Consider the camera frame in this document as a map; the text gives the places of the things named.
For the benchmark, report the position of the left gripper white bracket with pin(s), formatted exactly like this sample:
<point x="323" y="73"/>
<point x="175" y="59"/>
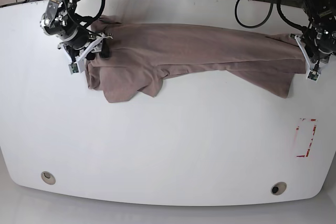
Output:
<point x="322" y="60"/>

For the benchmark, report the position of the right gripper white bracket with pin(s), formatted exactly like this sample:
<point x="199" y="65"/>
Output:
<point x="82" y="46"/>

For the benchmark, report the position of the mauve t-shirt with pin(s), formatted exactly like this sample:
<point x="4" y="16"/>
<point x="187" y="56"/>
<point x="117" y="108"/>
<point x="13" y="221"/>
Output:
<point x="144" y="55"/>

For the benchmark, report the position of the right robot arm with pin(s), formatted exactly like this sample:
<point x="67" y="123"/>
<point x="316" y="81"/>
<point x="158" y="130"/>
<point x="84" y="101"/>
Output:
<point x="61" y="20"/>

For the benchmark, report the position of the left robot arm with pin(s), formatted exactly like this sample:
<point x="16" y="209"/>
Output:
<point x="317" y="41"/>

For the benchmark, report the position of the red tape marking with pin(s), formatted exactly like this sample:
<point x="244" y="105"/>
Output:
<point x="304" y="136"/>

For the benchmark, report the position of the right table grommet hole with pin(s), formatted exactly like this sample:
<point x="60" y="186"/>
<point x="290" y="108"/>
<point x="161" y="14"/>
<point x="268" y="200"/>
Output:
<point x="279" y="188"/>

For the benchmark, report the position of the table grommet hole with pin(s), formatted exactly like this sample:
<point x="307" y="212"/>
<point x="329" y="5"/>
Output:
<point x="279" y="188"/>
<point x="48" y="178"/>

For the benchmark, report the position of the left table grommet hole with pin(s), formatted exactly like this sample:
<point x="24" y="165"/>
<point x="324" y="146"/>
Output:
<point x="48" y="178"/>

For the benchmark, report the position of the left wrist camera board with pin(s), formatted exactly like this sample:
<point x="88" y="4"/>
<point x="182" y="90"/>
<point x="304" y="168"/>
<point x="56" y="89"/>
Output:
<point x="313" y="76"/>

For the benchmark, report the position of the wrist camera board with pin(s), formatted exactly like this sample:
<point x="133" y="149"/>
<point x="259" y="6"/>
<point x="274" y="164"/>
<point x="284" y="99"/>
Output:
<point x="313" y="76"/>
<point x="77" y="67"/>

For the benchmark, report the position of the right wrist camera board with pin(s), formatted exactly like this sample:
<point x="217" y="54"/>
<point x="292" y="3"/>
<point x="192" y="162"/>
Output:
<point x="77" y="67"/>

